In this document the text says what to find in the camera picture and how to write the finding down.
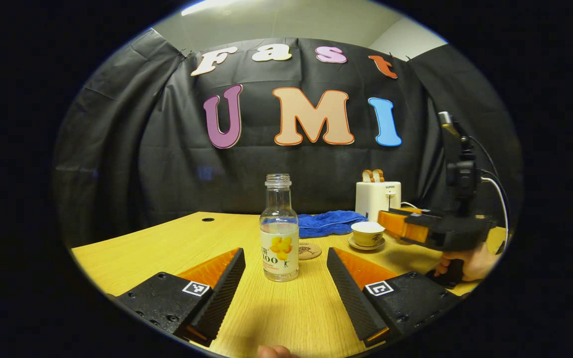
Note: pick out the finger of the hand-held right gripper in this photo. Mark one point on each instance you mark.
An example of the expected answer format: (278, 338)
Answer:
(416, 211)
(406, 228)

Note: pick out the clear water bottle yellow label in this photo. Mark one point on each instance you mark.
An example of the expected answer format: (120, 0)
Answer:
(279, 248)

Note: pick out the blue towel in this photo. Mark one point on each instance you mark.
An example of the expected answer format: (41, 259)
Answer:
(329, 223)

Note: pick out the cream ceramic saucer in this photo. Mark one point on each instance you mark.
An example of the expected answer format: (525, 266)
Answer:
(361, 246)

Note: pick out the toast bread slice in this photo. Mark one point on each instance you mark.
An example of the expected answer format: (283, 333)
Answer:
(366, 176)
(378, 175)

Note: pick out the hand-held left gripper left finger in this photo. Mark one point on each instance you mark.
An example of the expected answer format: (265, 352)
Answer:
(224, 288)

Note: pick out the round cork coaster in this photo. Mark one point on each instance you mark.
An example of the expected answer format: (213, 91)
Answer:
(314, 252)

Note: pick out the black backdrop cloth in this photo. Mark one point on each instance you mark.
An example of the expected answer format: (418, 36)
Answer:
(167, 174)

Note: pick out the cream ceramic teacup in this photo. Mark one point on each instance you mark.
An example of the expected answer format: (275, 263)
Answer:
(367, 238)

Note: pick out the white toaster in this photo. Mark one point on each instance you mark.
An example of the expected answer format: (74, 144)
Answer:
(371, 199)

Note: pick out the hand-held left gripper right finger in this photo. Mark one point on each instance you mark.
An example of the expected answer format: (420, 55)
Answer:
(348, 291)

